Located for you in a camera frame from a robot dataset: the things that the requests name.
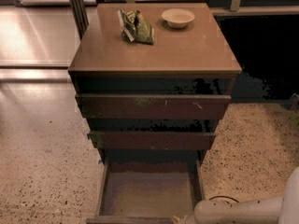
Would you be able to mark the brown bottom drawer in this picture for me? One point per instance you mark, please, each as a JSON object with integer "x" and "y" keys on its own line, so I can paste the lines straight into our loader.
{"x": 148, "y": 192}

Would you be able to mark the brown drawer cabinet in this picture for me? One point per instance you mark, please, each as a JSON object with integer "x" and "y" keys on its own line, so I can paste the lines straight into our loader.
{"x": 194, "y": 60}

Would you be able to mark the brown middle drawer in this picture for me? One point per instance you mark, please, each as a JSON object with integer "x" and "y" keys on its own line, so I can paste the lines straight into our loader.
{"x": 152, "y": 140}

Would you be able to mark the brown drawer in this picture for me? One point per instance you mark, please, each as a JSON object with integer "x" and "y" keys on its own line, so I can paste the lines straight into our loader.
{"x": 148, "y": 192}
{"x": 152, "y": 106}
{"x": 152, "y": 140}

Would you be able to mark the brown top drawer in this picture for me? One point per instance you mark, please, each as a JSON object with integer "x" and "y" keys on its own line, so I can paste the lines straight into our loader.
{"x": 152, "y": 106}

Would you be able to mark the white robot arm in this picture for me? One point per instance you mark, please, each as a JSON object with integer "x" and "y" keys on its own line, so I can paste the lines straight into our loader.
{"x": 277, "y": 210}

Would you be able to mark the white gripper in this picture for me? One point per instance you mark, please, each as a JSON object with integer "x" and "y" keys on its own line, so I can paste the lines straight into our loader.
{"x": 207, "y": 215}

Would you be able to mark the white bowl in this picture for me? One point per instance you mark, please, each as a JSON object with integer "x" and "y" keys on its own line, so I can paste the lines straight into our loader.
{"x": 178, "y": 17}

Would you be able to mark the green chip bag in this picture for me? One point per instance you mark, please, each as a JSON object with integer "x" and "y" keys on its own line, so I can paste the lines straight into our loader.
{"x": 135, "y": 27}

